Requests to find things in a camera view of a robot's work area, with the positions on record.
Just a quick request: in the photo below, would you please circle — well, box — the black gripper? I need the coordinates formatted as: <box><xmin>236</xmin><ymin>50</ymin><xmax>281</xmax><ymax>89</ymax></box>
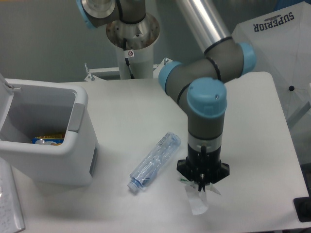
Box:
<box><xmin>176</xmin><ymin>144</ymin><xmax>230</xmax><ymax>192</ymax></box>

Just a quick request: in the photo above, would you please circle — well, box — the white paper tissue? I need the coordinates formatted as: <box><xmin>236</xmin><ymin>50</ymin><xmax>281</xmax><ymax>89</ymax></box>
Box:
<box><xmin>178</xmin><ymin>176</ymin><xmax>221</xmax><ymax>216</ymax></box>

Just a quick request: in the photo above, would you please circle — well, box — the clear crushed plastic bottle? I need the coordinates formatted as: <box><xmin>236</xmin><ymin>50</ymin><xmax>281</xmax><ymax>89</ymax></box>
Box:
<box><xmin>127</xmin><ymin>132</ymin><xmax>181</xmax><ymax>193</ymax></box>

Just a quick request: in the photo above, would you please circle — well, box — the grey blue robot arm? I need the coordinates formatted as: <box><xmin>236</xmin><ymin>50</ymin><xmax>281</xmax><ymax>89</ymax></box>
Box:
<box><xmin>77</xmin><ymin>0</ymin><xmax>256</xmax><ymax>191</ymax></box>

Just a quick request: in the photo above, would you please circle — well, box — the white open trash can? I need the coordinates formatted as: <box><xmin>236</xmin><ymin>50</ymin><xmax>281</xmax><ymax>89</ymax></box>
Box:
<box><xmin>0</xmin><ymin>78</ymin><xmax>98</xmax><ymax>186</ymax></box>

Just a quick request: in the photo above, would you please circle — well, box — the black device at edge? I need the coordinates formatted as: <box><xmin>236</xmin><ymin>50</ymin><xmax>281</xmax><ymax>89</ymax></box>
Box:
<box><xmin>294</xmin><ymin>197</ymin><xmax>311</xmax><ymax>222</ymax></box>

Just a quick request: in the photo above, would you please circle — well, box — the blue yellow snack wrapper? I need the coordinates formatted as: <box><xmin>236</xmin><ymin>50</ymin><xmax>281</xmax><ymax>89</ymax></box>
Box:
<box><xmin>31</xmin><ymin>133</ymin><xmax>65</xmax><ymax>146</ymax></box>

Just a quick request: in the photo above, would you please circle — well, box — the white superior umbrella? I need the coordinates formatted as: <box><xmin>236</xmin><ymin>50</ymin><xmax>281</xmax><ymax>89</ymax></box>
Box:
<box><xmin>233</xmin><ymin>0</ymin><xmax>311</xmax><ymax>119</ymax></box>

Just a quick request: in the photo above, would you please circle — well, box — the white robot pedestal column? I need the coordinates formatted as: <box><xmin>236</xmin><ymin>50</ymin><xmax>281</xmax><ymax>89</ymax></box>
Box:
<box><xmin>116</xmin><ymin>46</ymin><xmax>154</xmax><ymax>80</ymax></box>

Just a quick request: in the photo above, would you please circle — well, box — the white metal base bracket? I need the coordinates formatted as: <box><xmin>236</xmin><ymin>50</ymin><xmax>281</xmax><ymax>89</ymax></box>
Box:
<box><xmin>84</xmin><ymin>57</ymin><xmax>172</xmax><ymax>82</ymax></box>

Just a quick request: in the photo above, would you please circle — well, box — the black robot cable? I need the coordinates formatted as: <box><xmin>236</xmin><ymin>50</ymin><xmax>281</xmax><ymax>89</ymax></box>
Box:
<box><xmin>122</xmin><ymin>38</ymin><xmax>135</xmax><ymax>80</ymax></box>

